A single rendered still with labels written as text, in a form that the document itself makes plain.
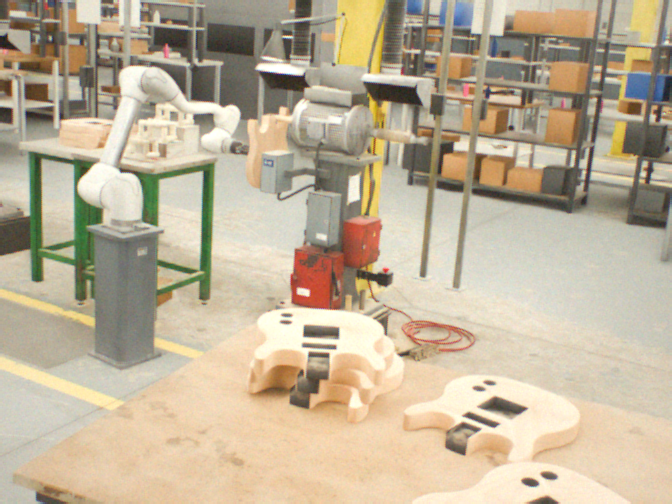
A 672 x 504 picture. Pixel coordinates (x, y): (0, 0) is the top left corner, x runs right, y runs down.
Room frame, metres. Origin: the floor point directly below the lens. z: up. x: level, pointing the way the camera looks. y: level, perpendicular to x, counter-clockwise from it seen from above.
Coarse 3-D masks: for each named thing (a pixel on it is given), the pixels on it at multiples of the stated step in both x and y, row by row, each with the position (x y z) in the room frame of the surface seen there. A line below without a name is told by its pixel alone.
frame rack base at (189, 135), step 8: (160, 128) 5.32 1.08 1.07; (168, 128) 5.29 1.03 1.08; (176, 128) 5.27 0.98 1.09; (184, 128) 5.25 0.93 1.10; (192, 128) 5.32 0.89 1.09; (160, 136) 5.32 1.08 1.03; (176, 136) 5.27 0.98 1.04; (184, 136) 5.25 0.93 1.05; (192, 136) 5.32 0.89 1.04; (184, 144) 5.25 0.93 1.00; (192, 144) 5.32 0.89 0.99; (184, 152) 5.25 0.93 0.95; (192, 152) 5.32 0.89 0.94
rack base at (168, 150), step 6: (156, 138) 5.28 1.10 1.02; (138, 144) 5.19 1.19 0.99; (150, 144) 5.15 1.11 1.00; (162, 144) 5.11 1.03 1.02; (168, 144) 5.11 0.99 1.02; (174, 144) 5.16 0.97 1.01; (180, 144) 5.22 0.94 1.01; (138, 150) 5.19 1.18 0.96; (150, 150) 5.15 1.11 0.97; (162, 150) 5.11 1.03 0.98; (168, 150) 5.11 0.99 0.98; (174, 150) 5.16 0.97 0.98; (180, 150) 5.22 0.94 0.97; (162, 156) 5.11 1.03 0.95; (168, 156) 5.12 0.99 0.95; (174, 156) 5.17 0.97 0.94; (180, 156) 5.22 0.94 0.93
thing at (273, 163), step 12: (264, 156) 4.48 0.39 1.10; (276, 156) 4.44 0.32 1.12; (288, 156) 4.53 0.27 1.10; (264, 168) 4.48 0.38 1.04; (276, 168) 4.44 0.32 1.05; (288, 168) 4.54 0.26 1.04; (264, 180) 4.47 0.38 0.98; (276, 180) 4.45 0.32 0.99; (288, 180) 4.54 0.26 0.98; (264, 192) 4.47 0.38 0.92; (276, 192) 4.45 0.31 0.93
